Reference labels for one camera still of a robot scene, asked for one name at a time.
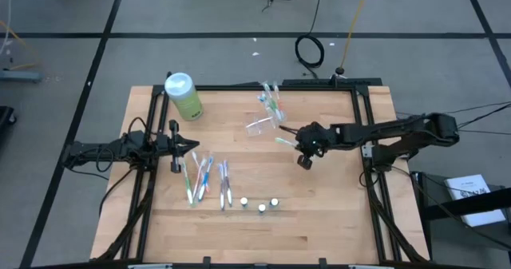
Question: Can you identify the white booklet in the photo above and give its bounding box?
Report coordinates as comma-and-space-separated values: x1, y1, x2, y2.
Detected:
444, 174, 507, 227

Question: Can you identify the black floor object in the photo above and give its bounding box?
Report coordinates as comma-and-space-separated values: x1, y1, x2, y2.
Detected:
0, 105, 18, 127

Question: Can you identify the yellow hanging cable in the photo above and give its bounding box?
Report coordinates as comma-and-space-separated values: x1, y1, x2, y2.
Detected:
337, 0, 374, 77

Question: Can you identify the black aluminium table frame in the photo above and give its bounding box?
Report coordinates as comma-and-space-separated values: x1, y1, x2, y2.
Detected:
95, 77, 430, 264

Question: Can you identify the dark grey side cart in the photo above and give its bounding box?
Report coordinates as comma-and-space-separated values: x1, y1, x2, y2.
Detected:
410, 171, 511, 269

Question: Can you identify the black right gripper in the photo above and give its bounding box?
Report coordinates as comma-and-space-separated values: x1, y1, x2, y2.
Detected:
278, 121, 335, 171

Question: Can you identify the yellow floor cable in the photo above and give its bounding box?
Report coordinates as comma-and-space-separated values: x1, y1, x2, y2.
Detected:
0, 19, 41, 73

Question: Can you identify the green disinfecting wipes canister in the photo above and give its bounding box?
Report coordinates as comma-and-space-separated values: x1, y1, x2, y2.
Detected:
164, 72, 204, 121

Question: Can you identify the white floor cable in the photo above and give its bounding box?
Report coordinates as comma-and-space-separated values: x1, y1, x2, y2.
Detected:
0, 0, 14, 57

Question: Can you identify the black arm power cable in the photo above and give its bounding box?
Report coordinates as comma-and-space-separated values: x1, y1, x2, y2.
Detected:
394, 101, 511, 119
98, 167, 136, 219
457, 105, 511, 136

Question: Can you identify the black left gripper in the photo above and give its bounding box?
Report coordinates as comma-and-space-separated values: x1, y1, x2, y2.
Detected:
153, 120, 200, 174

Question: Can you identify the coiled black floor cable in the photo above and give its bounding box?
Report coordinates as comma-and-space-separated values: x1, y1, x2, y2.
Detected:
294, 0, 327, 81

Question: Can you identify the grey blue floor base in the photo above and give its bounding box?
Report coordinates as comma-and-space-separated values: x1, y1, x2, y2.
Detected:
0, 69, 44, 83

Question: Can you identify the clear plastic toothbrush holder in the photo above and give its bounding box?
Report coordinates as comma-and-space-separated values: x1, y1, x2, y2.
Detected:
245, 113, 287, 137

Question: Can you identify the silver aluminium bar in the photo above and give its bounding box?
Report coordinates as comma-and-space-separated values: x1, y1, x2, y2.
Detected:
127, 263, 173, 269
348, 263, 394, 269

